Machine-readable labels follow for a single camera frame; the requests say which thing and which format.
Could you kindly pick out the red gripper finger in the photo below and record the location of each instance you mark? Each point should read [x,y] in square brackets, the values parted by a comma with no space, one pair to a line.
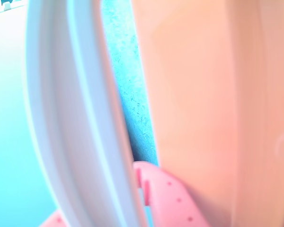
[56,221]
[170,203]

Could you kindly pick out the white plate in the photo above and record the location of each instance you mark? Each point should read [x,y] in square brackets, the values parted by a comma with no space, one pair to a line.
[71,106]

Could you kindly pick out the orange first-aid box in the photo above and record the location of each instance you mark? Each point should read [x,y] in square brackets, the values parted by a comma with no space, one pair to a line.
[215,106]

